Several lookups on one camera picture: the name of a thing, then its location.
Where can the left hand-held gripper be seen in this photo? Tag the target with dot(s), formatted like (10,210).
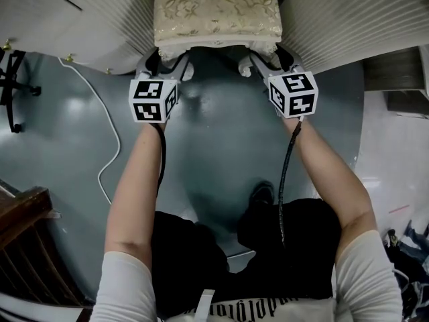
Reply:
(147,109)

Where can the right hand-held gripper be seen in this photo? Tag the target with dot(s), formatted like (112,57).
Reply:
(298,92)

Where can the cream upholstered stool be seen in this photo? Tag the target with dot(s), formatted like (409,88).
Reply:
(218,8)

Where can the white curved desk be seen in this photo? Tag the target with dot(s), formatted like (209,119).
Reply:
(352,18)

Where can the person's left forearm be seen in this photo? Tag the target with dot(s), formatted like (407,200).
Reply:
(134,193)

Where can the person's right forearm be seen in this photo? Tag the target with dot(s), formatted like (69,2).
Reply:
(332,186)

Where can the person's right black shoe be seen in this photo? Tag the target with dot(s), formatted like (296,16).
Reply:
(263,193)

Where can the black office chair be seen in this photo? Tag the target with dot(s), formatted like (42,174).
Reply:
(13,89)

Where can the red floor tape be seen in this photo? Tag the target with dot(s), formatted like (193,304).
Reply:
(399,209)

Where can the person's black trousers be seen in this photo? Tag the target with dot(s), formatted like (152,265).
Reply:
(201,263)

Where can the dark wooden furniture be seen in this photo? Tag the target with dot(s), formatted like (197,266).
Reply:
(30,247)

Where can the black chair with clothes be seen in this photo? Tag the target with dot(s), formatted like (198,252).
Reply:
(409,257)

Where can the person's white printed shirt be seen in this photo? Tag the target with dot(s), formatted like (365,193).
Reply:
(368,280)

